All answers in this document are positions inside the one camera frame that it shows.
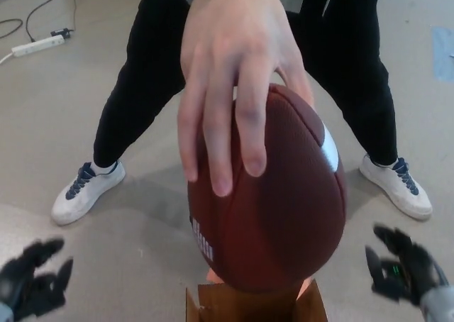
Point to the white power strip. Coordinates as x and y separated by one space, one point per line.
37 47

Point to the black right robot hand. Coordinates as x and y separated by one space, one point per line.
415 265

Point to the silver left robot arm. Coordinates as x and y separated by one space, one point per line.
4 315

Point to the brown leather football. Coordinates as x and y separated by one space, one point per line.
283 212

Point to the black trousers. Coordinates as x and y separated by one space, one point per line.
354 88

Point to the brown cardboard box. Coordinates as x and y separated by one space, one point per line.
213 302

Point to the person's right hand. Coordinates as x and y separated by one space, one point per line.
227 52

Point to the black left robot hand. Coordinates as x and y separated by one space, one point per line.
32 286

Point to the white sneaker navy laces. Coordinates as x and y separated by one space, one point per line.
88 198
397 191

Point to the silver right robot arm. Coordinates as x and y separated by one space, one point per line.
438 306

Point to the blue floor tape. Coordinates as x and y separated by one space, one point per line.
443 63

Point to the black power adapter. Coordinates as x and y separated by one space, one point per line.
62 33

